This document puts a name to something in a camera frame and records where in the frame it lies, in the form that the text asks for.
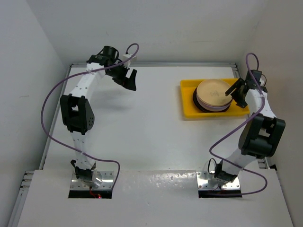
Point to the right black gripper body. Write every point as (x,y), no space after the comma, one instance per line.
(239,98)

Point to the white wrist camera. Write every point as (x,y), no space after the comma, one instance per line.
(128,58)
(262,82)

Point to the metal base plate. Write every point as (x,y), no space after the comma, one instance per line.
(206,182)
(106,179)

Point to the orange plate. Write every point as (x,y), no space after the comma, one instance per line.
(212,91)
(201,102)

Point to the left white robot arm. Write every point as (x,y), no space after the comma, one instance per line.
(77,113)

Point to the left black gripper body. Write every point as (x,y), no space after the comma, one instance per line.
(118,74)

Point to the aluminium frame rail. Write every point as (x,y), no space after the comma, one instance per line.
(159,153)

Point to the steel rimmed plate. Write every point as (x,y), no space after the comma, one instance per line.
(196,103)

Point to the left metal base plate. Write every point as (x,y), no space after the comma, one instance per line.
(106,179)

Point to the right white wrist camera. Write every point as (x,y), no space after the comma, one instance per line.
(262,82)

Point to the yellow plastic bin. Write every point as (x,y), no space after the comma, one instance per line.
(190,110)

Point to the purple plate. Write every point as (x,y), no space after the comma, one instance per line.
(210,109)

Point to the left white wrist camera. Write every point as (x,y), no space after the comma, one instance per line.
(128,58)

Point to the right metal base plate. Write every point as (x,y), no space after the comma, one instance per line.
(206,182)

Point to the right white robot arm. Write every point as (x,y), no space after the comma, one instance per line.
(260,136)

